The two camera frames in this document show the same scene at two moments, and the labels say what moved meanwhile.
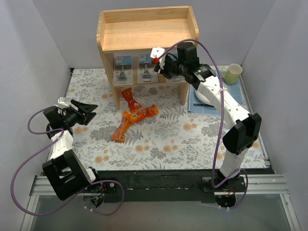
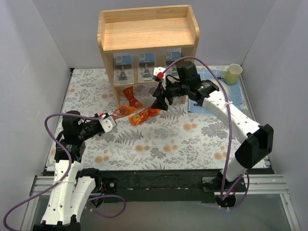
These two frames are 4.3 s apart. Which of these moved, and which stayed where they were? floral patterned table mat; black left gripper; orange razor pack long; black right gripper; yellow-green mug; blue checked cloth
Moved: black left gripper; orange razor pack long; black right gripper
Stayed: floral patterned table mat; yellow-green mug; blue checked cloth
